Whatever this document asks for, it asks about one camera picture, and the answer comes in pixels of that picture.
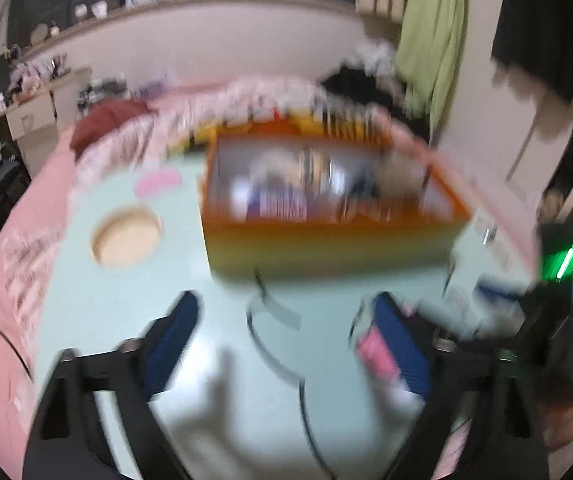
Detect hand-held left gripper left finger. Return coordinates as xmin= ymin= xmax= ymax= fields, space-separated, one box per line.
xmin=21 ymin=290 xmax=202 ymax=480

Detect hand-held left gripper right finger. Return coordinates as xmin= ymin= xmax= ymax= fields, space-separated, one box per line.
xmin=371 ymin=290 xmax=552 ymax=480

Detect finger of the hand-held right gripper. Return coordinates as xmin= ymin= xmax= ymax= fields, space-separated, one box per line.
xmin=477 ymin=281 xmax=534 ymax=308

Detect orange cardboard box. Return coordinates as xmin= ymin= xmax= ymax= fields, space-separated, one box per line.
xmin=200 ymin=120 xmax=472 ymax=283

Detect pale green cartoon desktop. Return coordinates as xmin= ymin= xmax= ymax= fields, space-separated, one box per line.
xmin=31 ymin=150 xmax=542 ymax=480

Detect white louvered closet doors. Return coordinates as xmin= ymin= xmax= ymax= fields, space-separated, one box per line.
xmin=436 ymin=25 xmax=573 ymax=201

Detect dark red pillow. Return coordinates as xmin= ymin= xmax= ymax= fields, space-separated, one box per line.
xmin=69 ymin=100 xmax=150 ymax=154

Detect green hanging cloth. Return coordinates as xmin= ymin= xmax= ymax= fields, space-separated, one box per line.
xmin=395 ymin=0 xmax=468 ymax=131

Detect black clothes pile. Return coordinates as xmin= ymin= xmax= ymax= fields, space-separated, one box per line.
xmin=320 ymin=62 xmax=403 ymax=107

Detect black hanging cloth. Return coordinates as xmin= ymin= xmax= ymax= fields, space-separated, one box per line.
xmin=490 ymin=0 xmax=573 ymax=102

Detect white drawer cabinet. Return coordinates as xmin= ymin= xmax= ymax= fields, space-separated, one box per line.
xmin=6 ymin=67 xmax=92 ymax=161

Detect white clothes pile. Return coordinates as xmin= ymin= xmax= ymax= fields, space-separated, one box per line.
xmin=350 ymin=39 xmax=398 ymax=74

